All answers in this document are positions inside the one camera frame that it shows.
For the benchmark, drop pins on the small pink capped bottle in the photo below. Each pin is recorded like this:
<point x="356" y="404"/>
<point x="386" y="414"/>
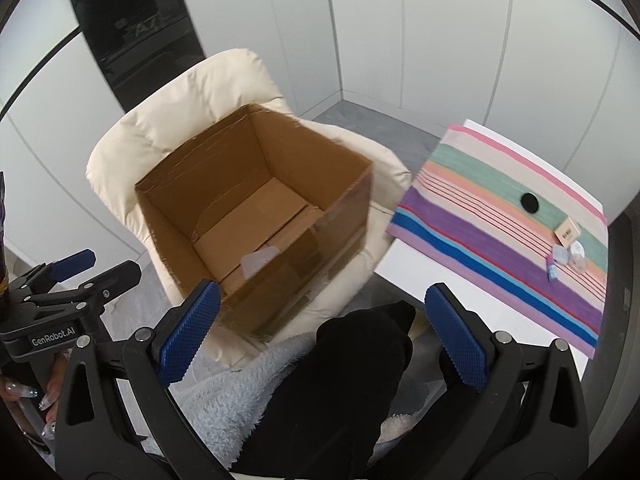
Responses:
<point x="552" y="270"/>

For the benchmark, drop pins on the light blue fluffy robe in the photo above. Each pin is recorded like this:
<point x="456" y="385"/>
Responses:
<point x="225" y="410"/>

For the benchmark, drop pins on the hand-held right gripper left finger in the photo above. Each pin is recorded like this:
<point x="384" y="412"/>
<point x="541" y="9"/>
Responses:
<point x="187" y="332"/>

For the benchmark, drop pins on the black round lid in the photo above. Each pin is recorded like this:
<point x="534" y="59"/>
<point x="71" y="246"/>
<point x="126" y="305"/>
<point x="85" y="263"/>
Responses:
<point x="528" y="202"/>

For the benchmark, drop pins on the person's left hand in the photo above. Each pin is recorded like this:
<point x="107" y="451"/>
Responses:
<point x="56" y="377"/>

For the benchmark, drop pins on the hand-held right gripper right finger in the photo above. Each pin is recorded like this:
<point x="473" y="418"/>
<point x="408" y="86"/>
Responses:
<point x="457" y="335"/>

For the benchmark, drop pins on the cream padded chair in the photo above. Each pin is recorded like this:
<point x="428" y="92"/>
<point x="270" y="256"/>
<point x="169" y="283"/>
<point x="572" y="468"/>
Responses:
<point x="165" y="110"/>

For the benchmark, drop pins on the white square table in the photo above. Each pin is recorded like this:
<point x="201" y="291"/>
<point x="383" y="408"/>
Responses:
<point x="410" y="272"/>

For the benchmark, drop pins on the small clear jar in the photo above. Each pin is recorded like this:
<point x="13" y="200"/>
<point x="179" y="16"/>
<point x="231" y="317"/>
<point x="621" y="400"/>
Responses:
<point x="561" y="255"/>

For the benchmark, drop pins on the brown cardboard box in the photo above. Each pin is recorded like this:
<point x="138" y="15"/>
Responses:
<point x="300" y="160"/>

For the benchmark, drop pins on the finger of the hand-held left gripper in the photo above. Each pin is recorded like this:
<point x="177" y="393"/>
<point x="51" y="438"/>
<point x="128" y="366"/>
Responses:
<point x="75" y="262"/>
<point x="112" y="277"/>

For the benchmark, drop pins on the small beige box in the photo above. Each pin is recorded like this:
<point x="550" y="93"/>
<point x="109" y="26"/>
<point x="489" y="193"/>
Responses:
<point x="566" y="233"/>

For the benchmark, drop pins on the striped colourful towel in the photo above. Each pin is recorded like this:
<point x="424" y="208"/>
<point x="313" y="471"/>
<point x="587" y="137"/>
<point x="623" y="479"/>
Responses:
<point x="475" y="220"/>

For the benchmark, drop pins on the white round jar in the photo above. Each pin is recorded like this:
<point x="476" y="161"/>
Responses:
<point x="577" y="249"/>

